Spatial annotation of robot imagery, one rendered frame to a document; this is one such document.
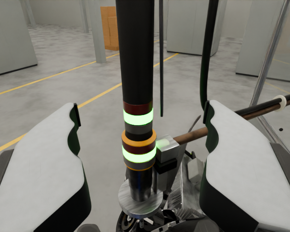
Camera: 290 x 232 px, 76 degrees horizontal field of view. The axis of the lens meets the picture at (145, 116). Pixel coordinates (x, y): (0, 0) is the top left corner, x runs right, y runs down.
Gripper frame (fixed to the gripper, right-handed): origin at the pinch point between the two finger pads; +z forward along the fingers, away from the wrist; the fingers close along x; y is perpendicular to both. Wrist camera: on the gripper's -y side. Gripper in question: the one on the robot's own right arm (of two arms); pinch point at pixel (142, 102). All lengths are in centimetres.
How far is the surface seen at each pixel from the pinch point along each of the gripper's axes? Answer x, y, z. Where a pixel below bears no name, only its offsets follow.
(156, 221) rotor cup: 3.6, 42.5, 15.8
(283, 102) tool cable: 27.0, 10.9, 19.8
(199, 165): 23, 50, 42
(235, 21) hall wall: 529, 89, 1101
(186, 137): 6.6, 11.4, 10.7
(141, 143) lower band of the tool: 0.0, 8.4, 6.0
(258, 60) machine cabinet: 303, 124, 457
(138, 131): -0.3, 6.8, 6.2
